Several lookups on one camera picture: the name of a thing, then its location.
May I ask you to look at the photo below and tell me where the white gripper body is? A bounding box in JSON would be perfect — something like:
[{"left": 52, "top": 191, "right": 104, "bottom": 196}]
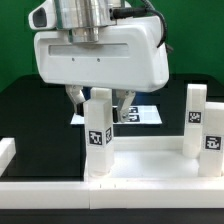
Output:
[{"left": 34, "top": 16, "right": 169, "bottom": 92}]

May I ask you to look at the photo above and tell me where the white L-shaped fence wall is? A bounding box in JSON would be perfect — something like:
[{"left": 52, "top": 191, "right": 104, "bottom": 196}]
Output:
[{"left": 0, "top": 137, "right": 224, "bottom": 211}]

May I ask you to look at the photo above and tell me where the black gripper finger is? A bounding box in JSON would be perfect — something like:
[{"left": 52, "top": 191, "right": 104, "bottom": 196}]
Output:
[
  {"left": 116, "top": 90, "right": 136, "bottom": 123},
  {"left": 65, "top": 85, "right": 85, "bottom": 116}
]

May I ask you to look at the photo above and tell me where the white desk tabletop tray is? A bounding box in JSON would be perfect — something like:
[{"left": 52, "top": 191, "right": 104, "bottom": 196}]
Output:
[{"left": 84, "top": 136, "right": 224, "bottom": 181}]

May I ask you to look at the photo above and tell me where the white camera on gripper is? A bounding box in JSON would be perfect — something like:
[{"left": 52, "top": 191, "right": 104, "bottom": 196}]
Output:
[{"left": 28, "top": 0, "right": 57, "bottom": 30}]

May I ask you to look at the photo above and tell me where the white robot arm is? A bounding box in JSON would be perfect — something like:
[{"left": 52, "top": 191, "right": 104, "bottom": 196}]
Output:
[{"left": 29, "top": 0, "right": 169, "bottom": 122}]

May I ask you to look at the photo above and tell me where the white marker base plate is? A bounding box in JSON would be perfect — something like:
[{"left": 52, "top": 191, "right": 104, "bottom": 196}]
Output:
[{"left": 70, "top": 105, "right": 162, "bottom": 125}]

